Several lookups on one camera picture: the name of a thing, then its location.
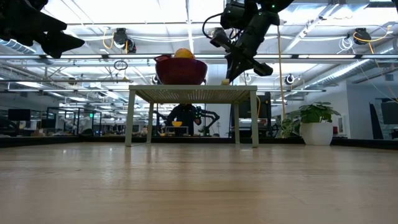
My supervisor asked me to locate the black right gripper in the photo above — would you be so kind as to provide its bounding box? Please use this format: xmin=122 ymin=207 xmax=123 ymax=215
xmin=209 ymin=11 xmax=281 ymax=83

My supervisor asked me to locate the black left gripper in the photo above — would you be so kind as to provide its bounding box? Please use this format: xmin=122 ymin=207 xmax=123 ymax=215
xmin=0 ymin=0 xmax=86 ymax=60

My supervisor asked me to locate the red-yellow mango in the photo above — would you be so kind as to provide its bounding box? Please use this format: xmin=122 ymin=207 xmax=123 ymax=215
xmin=173 ymin=47 xmax=196 ymax=60

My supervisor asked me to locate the magenta plastic colander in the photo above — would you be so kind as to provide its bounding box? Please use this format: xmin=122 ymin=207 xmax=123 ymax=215
xmin=154 ymin=54 xmax=208 ymax=86

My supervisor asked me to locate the pale green perforated shelf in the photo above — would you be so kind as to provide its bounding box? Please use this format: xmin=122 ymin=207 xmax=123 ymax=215
xmin=124 ymin=84 xmax=260 ymax=149

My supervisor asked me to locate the green plant in white pot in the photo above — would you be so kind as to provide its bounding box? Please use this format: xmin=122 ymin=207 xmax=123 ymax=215
xmin=281 ymin=101 xmax=342 ymax=146

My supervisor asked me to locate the black upright panel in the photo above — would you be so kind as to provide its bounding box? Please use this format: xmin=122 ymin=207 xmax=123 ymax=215
xmin=369 ymin=103 xmax=384 ymax=137

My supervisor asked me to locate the yellow hanging cord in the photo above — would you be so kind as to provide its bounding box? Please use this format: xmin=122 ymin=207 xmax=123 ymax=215
xmin=275 ymin=24 xmax=287 ymax=124

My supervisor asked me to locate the hanging black cable loop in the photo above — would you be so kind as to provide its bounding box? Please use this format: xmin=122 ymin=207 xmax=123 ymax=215
xmin=113 ymin=60 xmax=129 ymax=72

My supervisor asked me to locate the black background workstation frame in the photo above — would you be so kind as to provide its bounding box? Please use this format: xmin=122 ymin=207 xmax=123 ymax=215
xmin=45 ymin=106 xmax=103 ymax=136

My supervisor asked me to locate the black aluminium table frame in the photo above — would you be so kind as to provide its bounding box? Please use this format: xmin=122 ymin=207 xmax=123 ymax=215
xmin=0 ymin=136 xmax=398 ymax=147

